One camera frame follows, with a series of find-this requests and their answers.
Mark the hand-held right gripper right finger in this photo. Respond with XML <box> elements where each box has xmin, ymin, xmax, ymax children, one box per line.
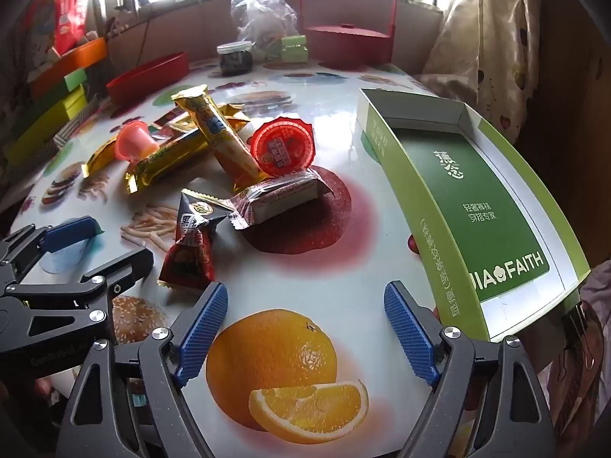
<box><xmin>383</xmin><ymin>281</ymin><xmax>557</xmax><ymax>458</ymax></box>

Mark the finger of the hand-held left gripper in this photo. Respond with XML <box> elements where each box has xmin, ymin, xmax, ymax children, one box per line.
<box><xmin>0</xmin><ymin>247</ymin><xmax>155</xmax><ymax>327</ymax></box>
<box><xmin>0</xmin><ymin>216</ymin><xmax>104</xmax><ymax>286</ymax></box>

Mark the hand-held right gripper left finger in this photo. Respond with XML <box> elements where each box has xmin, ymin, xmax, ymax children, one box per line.
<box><xmin>56</xmin><ymin>281</ymin><xmax>230</xmax><ymax>458</ymax></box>

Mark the dark maroon triangular snack packet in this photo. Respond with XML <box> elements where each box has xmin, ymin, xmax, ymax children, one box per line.
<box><xmin>159</xmin><ymin>190</ymin><xmax>229</xmax><ymax>289</ymax></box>

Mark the gold candy packet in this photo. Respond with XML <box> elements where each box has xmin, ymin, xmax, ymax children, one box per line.
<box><xmin>81</xmin><ymin>137</ymin><xmax>126</xmax><ymax>179</ymax></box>
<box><xmin>210</xmin><ymin>102</ymin><xmax>253</xmax><ymax>146</ymax></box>

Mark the pink jelly cup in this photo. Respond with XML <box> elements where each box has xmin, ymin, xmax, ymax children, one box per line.
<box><xmin>116</xmin><ymin>121</ymin><xmax>163</xmax><ymax>162</ymax></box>

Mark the long gold wafer packet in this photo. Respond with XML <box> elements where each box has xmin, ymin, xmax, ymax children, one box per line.
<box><xmin>171</xmin><ymin>85</ymin><xmax>262</xmax><ymax>192</ymax></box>
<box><xmin>125</xmin><ymin>130</ymin><xmax>213</xmax><ymax>197</ymax></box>

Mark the green cardboard box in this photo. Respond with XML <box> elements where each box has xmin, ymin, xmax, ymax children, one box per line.
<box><xmin>358</xmin><ymin>87</ymin><xmax>593</xmax><ymax>343</ymax></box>

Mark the white maroon candy packet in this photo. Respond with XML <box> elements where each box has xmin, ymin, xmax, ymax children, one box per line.
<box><xmin>228</xmin><ymin>170</ymin><xmax>335</xmax><ymax>232</ymax></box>

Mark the red jelly cup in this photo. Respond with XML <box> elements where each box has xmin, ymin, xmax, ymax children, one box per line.
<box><xmin>249</xmin><ymin>115</ymin><xmax>316</xmax><ymax>175</ymax></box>

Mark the striped cardboard box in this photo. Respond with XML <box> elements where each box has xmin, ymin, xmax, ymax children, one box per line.
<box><xmin>52</xmin><ymin>100</ymin><xmax>101</xmax><ymax>148</ymax></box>

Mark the yellow-green box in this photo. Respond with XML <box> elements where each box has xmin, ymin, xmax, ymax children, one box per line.
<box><xmin>2</xmin><ymin>88</ymin><xmax>89</xmax><ymax>163</ymax></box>

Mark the dark green box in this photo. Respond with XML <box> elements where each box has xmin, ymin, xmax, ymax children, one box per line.
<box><xmin>29</xmin><ymin>83</ymin><xmax>87</xmax><ymax>111</ymax></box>

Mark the dark brown snack packet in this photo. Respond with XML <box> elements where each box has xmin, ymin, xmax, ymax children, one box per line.
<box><xmin>152</xmin><ymin>107</ymin><xmax>199</xmax><ymax>132</ymax></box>

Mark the bright green box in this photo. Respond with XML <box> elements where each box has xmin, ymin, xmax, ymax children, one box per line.
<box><xmin>63</xmin><ymin>68</ymin><xmax>89</xmax><ymax>91</ymax></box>

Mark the brown bag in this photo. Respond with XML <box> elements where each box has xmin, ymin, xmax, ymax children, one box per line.
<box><xmin>544</xmin><ymin>296</ymin><xmax>611</xmax><ymax>440</ymax></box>

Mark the red oval bowl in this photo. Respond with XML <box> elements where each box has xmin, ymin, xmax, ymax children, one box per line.
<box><xmin>106</xmin><ymin>52</ymin><xmax>190</xmax><ymax>106</ymax></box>

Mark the orange box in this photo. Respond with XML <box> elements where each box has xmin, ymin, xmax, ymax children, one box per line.
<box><xmin>29</xmin><ymin>38</ymin><xmax>108</xmax><ymax>98</ymax></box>

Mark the pale lavender cloth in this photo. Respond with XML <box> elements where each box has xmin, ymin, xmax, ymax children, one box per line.
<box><xmin>580</xmin><ymin>258</ymin><xmax>611</xmax><ymax>311</ymax></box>

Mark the colourful printed package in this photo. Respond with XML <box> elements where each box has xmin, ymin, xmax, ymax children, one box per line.
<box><xmin>19</xmin><ymin>0</ymin><xmax>60</xmax><ymax>82</ymax></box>

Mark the red snack bag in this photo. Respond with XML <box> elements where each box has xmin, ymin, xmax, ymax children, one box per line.
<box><xmin>53</xmin><ymin>0</ymin><xmax>96</xmax><ymax>55</ymax></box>

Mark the dark glass jar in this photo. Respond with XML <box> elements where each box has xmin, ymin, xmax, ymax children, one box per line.
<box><xmin>217</xmin><ymin>42</ymin><xmax>254</xmax><ymax>76</ymax></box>

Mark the light green plastic jar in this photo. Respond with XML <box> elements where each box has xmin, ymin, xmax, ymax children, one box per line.
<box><xmin>281</xmin><ymin>34</ymin><xmax>309</xmax><ymax>63</ymax></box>

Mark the clear plastic bag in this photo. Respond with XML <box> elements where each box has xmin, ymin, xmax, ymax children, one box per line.
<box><xmin>230</xmin><ymin>0</ymin><xmax>299</xmax><ymax>63</ymax></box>

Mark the cream patterned curtain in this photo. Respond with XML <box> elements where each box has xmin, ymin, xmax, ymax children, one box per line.
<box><xmin>422</xmin><ymin>0</ymin><xmax>535</xmax><ymax>144</ymax></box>

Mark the brown wooden cabinet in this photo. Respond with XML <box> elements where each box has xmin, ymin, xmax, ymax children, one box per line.
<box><xmin>520</xmin><ymin>0</ymin><xmax>611</xmax><ymax>268</ymax></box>

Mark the red lidded basket with handle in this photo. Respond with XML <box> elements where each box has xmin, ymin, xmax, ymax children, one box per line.
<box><xmin>300</xmin><ymin>0</ymin><xmax>398</xmax><ymax>70</ymax></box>

